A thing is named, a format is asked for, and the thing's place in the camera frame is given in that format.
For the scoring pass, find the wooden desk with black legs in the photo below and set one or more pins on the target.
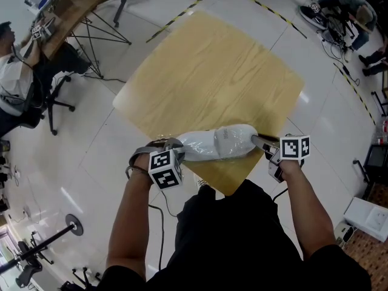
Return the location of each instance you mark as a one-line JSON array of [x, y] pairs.
[[75, 11]]

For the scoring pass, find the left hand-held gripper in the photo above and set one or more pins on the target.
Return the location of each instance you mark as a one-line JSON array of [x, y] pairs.
[[165, 170]]

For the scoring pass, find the yellow-black floor tape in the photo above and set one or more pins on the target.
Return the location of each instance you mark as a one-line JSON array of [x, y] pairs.
[[354, 92], [266, 6]]

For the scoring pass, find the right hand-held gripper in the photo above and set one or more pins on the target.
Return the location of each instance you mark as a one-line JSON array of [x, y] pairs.
[[294, 147]]

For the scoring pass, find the white cardboard box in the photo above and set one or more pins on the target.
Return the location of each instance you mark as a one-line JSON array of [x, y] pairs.
[[369, 220]]

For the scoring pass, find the black office chair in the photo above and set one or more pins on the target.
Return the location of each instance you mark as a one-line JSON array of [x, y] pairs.
[[33, 102]]

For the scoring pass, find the small white device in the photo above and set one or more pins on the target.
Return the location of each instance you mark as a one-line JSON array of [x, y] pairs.
[[344, 235]]

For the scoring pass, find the person's black clothing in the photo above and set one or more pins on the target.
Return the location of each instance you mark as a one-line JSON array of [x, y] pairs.
[[233, 247]]

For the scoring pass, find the black stanchion post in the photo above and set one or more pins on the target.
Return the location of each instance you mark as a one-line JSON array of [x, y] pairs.
[[74, 224]]

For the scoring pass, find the person's left forearm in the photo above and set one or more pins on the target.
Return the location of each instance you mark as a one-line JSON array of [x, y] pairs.
[[130, 223]]

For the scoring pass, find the person's white shoe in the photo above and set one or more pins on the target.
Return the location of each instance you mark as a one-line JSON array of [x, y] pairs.
[[203, 183]]

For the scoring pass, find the person's right forearm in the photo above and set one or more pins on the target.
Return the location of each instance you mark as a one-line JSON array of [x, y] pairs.
[[307, 211]]

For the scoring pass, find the black metal stand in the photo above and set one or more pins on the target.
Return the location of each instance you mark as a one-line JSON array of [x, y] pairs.
[[376, 162]]

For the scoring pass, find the round floor device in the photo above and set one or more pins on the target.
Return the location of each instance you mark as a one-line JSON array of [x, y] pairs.
[[312, 15]]

